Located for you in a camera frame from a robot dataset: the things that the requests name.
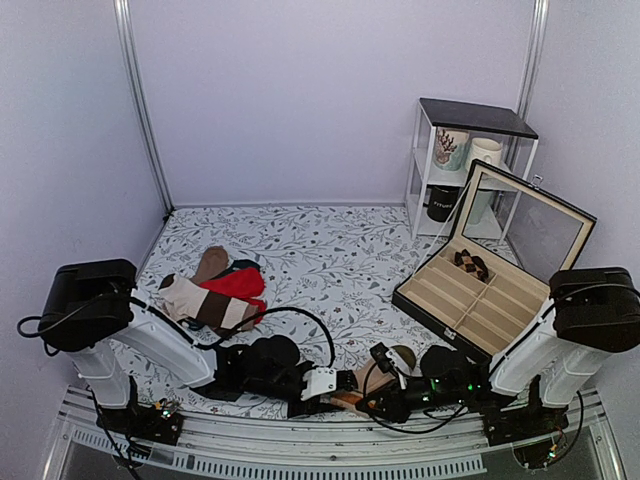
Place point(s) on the brown beige block sock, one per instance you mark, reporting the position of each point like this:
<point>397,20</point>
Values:
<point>183,299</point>

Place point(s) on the brown argyle rolled sock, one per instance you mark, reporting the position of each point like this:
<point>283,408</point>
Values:
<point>471,264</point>

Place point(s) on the red sock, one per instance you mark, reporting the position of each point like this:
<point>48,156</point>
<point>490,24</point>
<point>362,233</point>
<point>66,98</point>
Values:
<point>247,285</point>

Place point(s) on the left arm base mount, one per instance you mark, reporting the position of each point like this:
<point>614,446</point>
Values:
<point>159,423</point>

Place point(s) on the beige striped ribbed sock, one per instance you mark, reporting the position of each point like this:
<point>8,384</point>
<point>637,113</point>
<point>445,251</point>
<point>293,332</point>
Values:
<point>348,400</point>

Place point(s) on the black mug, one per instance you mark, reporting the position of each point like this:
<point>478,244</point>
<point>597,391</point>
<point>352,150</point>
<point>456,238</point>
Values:
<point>441,202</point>

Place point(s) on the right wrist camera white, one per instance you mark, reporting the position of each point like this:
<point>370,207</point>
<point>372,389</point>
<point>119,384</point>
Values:
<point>390,363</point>

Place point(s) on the tan brown sock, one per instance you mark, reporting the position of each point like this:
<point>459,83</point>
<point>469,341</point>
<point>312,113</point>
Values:
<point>213,262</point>

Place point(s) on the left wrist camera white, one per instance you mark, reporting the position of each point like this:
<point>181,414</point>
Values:
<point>318,381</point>

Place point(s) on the dark green sock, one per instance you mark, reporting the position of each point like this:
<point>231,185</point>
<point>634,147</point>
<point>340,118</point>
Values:
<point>238,265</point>

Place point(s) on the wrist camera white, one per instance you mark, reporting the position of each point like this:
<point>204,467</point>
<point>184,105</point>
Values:
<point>390,363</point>
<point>318,381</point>

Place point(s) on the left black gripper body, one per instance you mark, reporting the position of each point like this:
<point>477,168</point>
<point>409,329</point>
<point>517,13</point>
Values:
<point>307,411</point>

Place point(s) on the floral tablecloth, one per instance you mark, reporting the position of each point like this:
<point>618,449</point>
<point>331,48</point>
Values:
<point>329,271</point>

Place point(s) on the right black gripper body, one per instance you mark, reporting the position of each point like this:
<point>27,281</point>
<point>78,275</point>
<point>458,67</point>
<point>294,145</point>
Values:
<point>401,412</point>

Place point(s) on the aluminium front rail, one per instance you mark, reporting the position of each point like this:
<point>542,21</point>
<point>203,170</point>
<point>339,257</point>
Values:
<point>223,447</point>

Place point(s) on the pale green mug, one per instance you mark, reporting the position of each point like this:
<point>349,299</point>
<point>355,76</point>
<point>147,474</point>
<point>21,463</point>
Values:
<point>482,200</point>

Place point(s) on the white frame glass shelf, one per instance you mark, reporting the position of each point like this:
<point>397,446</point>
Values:
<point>497,123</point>

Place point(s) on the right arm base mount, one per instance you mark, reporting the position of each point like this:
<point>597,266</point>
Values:
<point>523,423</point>

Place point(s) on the floral pattern mug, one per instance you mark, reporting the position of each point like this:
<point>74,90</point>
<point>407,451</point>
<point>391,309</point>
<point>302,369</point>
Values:
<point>451,148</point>

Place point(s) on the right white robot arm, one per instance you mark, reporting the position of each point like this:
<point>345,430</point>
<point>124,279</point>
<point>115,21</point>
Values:
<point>590,315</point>

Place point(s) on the black compartment organizer box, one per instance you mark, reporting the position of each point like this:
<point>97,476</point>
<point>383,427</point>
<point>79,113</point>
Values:
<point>525,236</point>

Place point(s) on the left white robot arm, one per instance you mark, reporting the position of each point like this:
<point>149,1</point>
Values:
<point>91,304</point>

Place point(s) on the cream white mug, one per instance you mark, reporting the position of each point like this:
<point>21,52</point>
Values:
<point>486,150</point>

